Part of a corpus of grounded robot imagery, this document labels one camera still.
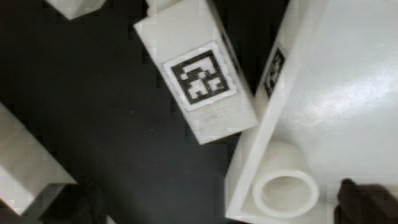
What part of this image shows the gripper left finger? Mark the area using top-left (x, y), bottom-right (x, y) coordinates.
top-left (20, 184), bottom-right (107, 224)

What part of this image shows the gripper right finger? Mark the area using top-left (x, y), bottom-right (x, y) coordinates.
top-left (334, 179), bottom-right (398, 224)

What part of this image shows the white square tabletop tray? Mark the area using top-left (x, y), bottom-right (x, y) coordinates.
top-left (224, 0), bottom-right (398, 224)

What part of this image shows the white leg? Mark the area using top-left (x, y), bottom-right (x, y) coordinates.
top-left (46, 0), bottom-right (105, 20)
top-left (0, 103), bottom-right (77, 215)
top-left (135, 0), bottom-right (258, 144)

